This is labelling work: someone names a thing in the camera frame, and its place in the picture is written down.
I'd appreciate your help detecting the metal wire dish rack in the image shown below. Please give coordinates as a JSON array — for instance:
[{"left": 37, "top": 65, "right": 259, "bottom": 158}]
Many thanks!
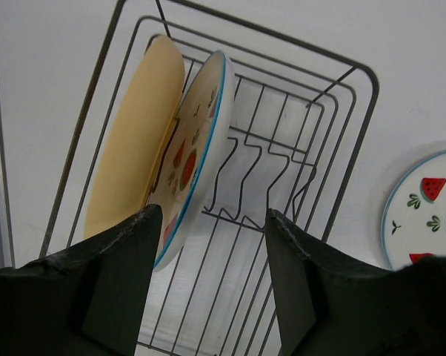
[{"left": 39, "top": 1, "right": 379, "bottom": 355}]

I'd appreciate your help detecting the white strawberry pattern plate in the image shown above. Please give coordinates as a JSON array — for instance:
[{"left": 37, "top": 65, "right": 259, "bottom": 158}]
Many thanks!
[{"left": 380, "top": 149, "right": 446, "bottom": 270}]

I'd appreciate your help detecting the yellow plate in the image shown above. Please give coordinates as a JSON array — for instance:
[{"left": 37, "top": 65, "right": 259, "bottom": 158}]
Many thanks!
[{"left": 84, "top": 35, "right": 185, "bottom": 238}]

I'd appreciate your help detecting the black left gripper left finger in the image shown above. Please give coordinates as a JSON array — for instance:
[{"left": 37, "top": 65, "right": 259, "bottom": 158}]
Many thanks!
[{"left": 0, "top": 205, "right": 162, "bottom": 355}]

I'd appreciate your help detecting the white plate blue rim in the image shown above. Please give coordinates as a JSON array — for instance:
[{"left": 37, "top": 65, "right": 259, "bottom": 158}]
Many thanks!
[{"left": 147, "top": 50, "right": 236, "bottom": 271}]

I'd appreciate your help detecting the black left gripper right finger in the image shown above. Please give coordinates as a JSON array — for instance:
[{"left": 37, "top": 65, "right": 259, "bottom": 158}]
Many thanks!
[{"left": 264, "top": 209, "right": 446, "bottom": 355}]

